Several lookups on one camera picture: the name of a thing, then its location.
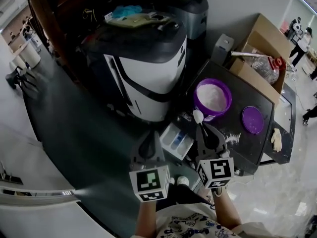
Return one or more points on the person's right forearm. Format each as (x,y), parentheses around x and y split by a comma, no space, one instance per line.
(226,209)

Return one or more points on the person's printed beige shirt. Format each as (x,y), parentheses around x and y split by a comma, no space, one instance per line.
(188,224)

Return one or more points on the white shoe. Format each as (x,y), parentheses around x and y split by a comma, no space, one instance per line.
(172,181)
(182,180)

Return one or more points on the silver door rail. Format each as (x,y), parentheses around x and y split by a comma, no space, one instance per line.
(37,193)

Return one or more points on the black metal bench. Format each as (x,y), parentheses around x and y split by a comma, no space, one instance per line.
(284,155)

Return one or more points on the white plastic spoon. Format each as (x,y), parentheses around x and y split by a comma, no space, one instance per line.
(198,116)

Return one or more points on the blue crumpled cloth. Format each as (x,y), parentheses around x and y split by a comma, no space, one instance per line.
(126,11)

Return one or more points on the white and black washing machine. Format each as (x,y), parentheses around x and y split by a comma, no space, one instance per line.
(148,71)

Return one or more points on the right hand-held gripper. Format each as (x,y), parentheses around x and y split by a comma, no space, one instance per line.
(218,172)

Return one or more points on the black door bracket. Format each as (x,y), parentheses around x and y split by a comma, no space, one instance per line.
(12,179)

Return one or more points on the black chair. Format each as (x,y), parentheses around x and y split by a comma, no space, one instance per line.
(19,79)

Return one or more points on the purple tub of powder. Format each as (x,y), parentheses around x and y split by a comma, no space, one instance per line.
(213,95)

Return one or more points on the grey rounded appliance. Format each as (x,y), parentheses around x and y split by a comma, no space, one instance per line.
(193,16)

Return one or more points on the clear plastic jug red cap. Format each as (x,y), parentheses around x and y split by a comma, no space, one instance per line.
(265,68)

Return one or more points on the person's dark trousers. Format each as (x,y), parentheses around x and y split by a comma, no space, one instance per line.
(183,195)

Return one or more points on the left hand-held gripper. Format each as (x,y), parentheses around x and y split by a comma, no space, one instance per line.
(148,182)

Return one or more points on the black square table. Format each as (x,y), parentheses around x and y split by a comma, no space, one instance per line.
(236,93)

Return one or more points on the white detergent drawer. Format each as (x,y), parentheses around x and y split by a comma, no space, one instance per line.
(173,140)

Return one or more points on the brown cardboard box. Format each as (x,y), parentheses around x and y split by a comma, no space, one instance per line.
(257,76)

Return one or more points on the purple bucket lid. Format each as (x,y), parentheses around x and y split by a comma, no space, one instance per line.
(252,119)

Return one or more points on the white work glove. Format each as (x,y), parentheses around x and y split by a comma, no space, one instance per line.
(276,139)

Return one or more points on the silver metal tube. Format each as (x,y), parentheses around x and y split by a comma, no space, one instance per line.
(247,54)

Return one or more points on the person's left forearm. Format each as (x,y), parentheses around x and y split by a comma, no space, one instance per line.
(146,219)

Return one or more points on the beige plastic panel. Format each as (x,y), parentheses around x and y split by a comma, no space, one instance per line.
(138,21)

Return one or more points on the grey rectangular box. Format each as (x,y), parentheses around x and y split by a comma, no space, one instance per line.
(222,48)

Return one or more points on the white cylindrical table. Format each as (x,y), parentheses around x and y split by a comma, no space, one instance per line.
(31,56)

